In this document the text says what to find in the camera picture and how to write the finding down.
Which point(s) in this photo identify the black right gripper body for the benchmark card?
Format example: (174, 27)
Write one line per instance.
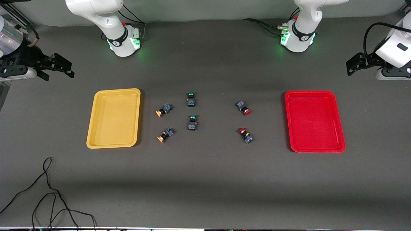
(26, 56)

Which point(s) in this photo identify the red push button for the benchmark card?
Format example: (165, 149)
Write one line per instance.
(246, 136)
(243, 107)

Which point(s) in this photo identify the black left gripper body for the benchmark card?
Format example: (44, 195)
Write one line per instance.
(370, 60)

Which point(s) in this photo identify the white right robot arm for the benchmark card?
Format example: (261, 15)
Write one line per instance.
(109, 19)

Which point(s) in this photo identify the yellow plastic tray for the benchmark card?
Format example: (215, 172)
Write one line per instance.
(114, 118)

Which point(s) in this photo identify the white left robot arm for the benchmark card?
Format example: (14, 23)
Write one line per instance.
(301, 32)

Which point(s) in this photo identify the yellow push button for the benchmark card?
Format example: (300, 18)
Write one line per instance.
(165, 134)
(164, 109)

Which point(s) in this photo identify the green push button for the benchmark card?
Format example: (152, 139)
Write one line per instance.
(192, 123)
(191, 100)

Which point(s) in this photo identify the red plastic tray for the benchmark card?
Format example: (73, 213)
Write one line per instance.
(314, 122)

